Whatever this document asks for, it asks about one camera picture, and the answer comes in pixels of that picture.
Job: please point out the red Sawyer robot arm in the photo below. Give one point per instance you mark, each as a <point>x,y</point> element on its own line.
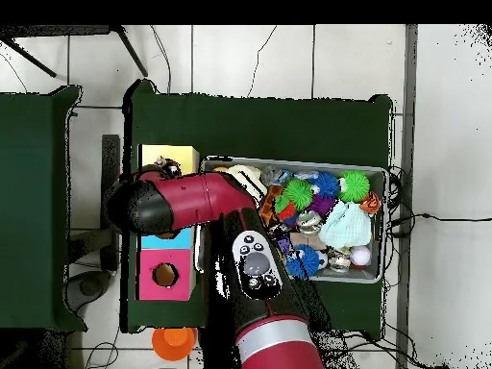
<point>192,200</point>

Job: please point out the wooden box with three holes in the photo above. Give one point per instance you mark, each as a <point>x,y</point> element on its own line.
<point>180,284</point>

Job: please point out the cream knitted cloth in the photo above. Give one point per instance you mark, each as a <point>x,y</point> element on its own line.
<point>255,188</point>

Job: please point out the orange plastic block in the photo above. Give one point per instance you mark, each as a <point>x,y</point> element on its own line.
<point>269,203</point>

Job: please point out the purple spiky ball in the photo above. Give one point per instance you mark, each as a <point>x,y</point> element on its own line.
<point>321,205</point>

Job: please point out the dark green tablecloth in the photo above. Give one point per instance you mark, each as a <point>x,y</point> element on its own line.
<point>261,127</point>

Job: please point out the blue spiky rubber ball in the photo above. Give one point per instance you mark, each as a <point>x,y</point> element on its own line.
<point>326,184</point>

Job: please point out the blue fuzzy ball with eyes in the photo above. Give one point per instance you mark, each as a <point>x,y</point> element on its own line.
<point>305,263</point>

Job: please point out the mint knitted cloth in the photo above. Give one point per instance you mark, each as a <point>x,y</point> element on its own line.
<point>346,226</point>

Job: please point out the tiger plush toy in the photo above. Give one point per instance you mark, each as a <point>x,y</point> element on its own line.
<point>371,203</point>

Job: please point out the white baseball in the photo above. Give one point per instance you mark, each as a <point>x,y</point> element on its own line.
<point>360,255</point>

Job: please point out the black flat panel stand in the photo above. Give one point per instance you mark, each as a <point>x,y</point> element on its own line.
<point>110,161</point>

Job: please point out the orange plastic cone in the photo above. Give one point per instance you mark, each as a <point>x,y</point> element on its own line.
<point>173,344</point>

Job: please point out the grey round base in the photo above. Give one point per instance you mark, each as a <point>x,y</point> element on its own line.
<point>88,286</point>

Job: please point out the black tripod stand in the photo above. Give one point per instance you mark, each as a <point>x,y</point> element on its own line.
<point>130,51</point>

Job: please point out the green cloth covered side table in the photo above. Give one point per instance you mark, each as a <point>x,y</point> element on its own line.
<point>27,211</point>

